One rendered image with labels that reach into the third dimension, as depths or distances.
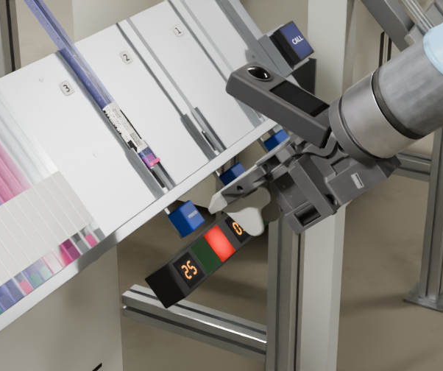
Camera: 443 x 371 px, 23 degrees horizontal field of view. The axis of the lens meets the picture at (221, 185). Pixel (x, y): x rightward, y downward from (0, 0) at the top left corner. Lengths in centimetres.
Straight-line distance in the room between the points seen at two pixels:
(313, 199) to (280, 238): 51
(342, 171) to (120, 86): 30
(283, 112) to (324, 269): 79
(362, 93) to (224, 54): 41
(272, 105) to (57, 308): 66
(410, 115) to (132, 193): 33
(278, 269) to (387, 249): 100
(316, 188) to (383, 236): 156
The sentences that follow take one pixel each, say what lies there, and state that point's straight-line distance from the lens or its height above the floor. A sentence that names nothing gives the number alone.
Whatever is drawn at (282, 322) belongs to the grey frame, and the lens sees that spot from 158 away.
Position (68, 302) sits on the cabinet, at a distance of 161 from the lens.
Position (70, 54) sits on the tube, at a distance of 115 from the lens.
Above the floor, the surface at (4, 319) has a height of 73.
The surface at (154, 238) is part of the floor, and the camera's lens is 254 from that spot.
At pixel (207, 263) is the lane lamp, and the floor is 65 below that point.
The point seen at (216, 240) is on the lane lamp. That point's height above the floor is 66.
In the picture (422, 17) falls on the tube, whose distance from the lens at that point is 148.
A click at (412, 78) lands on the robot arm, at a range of 93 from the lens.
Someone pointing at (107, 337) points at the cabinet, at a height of 26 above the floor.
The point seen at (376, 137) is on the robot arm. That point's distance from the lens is 96.
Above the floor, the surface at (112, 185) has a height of 75.
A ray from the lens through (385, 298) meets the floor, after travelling 233.
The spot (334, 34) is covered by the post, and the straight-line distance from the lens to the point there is 161.
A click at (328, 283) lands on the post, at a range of 179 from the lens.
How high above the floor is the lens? 124
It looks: 26 degrees down
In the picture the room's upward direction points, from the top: straight up
